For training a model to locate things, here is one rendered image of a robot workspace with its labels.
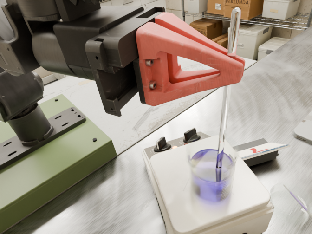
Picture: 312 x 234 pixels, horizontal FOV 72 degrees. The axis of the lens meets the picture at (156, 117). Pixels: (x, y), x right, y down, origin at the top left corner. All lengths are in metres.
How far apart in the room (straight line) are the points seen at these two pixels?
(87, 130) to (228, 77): 0.36
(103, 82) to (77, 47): 0.04
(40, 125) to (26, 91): 0.08
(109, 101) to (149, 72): 0.04
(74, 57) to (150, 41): 0.08
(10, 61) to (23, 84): 0.14
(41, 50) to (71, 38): 0.06
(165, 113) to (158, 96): 0.36
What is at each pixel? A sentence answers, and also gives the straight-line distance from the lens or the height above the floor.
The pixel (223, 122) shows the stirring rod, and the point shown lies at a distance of 0.20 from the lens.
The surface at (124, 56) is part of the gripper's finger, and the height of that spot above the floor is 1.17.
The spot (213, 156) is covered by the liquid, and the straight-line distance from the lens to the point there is 0.26.
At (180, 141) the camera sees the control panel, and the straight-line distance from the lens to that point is 0.40.
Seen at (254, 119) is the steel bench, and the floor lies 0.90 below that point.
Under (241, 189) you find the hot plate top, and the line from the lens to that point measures 0.29.
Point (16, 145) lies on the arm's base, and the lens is 0.52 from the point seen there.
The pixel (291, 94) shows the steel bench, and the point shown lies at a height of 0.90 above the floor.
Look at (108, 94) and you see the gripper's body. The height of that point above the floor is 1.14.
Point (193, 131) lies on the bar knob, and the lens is 0.39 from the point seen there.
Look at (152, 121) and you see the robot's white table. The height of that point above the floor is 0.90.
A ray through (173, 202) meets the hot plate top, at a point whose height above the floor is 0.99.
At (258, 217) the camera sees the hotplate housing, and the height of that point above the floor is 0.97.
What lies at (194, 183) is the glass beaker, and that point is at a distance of 0.25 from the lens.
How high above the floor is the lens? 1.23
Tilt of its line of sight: 38 degrees down
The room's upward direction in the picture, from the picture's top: 10 degrees counter-clockwise
